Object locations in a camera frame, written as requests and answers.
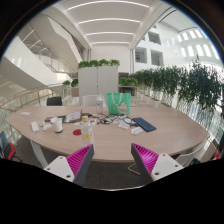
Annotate white chair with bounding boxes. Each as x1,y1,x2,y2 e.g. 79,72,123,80
81,94,101,108

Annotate red and black chair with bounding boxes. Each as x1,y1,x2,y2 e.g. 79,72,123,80
0,130,18,161

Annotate ceiling light strips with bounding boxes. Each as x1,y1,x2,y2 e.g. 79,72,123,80
66,0,151,46

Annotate black cable bundle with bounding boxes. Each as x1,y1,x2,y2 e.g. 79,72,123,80
89,112,138,127

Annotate clear lemon drink bottle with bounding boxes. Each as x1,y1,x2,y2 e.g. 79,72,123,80
81,115,95,146

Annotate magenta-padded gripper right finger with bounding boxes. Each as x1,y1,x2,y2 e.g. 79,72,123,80
130,142,185,185

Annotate small potted green plants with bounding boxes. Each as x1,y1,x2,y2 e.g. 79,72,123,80
62,78,80,98

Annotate clear shaker bottle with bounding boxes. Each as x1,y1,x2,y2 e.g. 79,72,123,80
95,94,105,114

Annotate white mug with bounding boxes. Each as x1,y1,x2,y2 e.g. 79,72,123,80
52,117,64,134

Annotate small white plastic packet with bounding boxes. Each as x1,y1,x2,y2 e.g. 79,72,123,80
130,126,144,136
117,121,132,131

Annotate dark blue notebook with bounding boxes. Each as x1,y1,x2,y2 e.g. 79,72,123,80
131,116,157,133

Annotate green tote bag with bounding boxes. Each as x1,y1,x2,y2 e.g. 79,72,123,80
105,92,132,116

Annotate white cabinet with plants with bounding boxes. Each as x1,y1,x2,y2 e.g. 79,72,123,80
77,58,121,98

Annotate white power strip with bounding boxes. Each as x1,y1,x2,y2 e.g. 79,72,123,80
30,121,40,133

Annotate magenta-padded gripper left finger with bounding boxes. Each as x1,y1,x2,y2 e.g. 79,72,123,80
43,143,95,188

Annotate black office chair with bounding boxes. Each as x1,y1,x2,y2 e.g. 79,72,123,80
46,96,63,107

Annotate row of green plants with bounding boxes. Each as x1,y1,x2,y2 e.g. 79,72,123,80
129,54,224,118

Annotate printed booklet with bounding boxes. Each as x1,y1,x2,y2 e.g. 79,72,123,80
63,110,83,124

